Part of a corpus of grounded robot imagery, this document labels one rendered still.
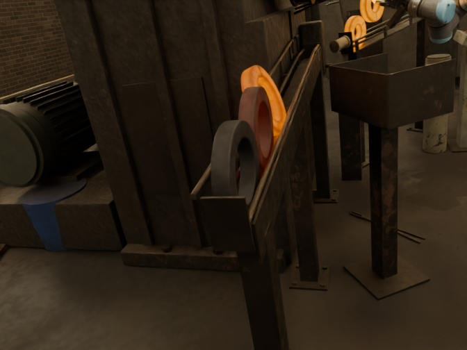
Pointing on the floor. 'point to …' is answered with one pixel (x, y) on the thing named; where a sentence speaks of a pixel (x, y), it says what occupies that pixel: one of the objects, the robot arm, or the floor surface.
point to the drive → (55, 169)
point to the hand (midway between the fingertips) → (372, 0)
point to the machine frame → (174, 110)
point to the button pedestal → (459, 145)
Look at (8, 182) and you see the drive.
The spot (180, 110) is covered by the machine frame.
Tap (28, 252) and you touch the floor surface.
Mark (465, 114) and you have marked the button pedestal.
